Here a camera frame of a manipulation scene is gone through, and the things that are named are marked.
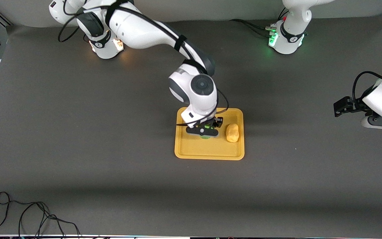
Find yellow potato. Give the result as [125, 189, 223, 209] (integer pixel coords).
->
[226, 123, 240, 143]

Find yellow rectangular plastic tray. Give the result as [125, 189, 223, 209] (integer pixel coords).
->
[174, 107, 245, 161]

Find dark grey table mat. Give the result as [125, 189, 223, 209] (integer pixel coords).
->
[0, 12, 382, 238]

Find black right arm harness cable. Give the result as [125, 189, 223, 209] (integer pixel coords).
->
[58, 0, 229, 126]

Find black left arm base cables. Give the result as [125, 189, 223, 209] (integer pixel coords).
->
[229, 7, 289, 38]

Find loose thin black cable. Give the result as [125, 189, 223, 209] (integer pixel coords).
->
[0, 192, 82, 239]

